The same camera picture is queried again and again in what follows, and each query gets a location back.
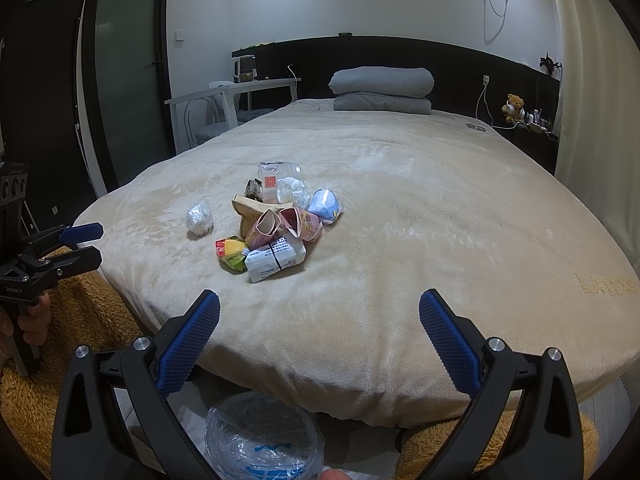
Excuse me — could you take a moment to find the dark glass door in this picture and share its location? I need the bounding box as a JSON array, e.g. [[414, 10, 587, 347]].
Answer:
[[81, 0, 176, 192]]

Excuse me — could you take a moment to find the white chair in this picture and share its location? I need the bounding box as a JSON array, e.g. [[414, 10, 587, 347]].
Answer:
[[182, 92, 273, 148]]

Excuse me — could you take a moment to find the upper grey pillow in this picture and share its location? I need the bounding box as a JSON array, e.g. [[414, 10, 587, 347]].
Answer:
[[329, 66, 435, 99]]

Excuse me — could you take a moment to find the yellow green snack wrapper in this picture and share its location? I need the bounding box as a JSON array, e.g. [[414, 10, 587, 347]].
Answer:
[[215, 236, 250, 273]]

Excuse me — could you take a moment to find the brown chocolate wrapper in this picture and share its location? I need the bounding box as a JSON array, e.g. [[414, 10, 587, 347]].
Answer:
[[244, 179, 264, 203]]

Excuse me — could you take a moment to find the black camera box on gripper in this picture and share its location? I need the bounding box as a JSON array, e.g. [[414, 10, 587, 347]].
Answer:
[[1, 162, 28, 235]]

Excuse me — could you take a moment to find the brown teddy bear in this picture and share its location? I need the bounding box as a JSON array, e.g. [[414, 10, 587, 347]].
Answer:
[[502, 93, 525, 124]]

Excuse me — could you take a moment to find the beige paper bag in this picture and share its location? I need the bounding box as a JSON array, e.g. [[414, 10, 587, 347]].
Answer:
[[231, 195, 293, 238]]

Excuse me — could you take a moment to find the black headboard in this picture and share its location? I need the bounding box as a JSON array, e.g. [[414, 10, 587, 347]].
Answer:
[[232, 32, 560, 172]]

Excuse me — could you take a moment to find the clear bag of white tissue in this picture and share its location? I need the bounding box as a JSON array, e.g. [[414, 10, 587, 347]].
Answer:
[[276, 177, 311, 209]]

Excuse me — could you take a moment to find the beige plush bed blanket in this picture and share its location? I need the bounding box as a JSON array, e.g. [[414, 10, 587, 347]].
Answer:
[[79, 100, 639, 427]]

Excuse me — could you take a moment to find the lower grey pillow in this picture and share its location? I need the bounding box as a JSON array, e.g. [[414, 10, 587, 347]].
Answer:
[[333, 92, 432, 115]]

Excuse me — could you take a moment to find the black wardrobe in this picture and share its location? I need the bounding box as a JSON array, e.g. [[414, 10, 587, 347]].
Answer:
[[1, 0, 96, 230]]

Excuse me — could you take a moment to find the person's left hand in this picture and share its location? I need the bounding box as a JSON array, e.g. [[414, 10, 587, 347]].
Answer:
[[0, 292, 51, 356]]

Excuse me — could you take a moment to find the brown fuzzy blanket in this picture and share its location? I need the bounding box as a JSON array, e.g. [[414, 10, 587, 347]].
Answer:
[[1, 271, 142, 478]]

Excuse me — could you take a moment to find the grey pillow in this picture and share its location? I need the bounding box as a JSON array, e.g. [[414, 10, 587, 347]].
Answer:
[[329, 66, 435, 99], [333, 92, 432, 115]]

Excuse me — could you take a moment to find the white desk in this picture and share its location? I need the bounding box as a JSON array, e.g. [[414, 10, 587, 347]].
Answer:
[[165, 77, 302, 154]]

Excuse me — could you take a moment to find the pink snack carton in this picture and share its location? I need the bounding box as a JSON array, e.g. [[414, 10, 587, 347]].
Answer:
[[278, 207, 322, 243]]

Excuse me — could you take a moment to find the white plastic bag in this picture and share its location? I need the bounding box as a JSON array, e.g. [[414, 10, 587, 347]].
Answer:
[[186, 198, 214, 237]]

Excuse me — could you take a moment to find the white charger cable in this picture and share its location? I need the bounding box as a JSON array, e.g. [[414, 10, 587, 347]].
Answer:
[[474, 75, 526, 131]]

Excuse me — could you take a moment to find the blue face mask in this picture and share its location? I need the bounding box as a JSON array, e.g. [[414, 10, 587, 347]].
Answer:
[[307, 188, 343, 224]]

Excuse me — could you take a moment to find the pink cylindrical snack pack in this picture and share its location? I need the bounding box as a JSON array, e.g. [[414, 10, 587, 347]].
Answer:
[[245, 209, 286, 250]]

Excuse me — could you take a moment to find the clear plastic zip bag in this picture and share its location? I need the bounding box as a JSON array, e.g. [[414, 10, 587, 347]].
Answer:
[[257, 162, 302, 204]]

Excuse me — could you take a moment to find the cream curtain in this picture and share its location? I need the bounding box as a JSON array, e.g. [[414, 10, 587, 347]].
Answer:
[[555, 0, 639, 266]]

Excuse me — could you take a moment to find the white printed paper package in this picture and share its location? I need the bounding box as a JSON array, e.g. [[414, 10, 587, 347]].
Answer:
[[244, 234, 306, 283]]

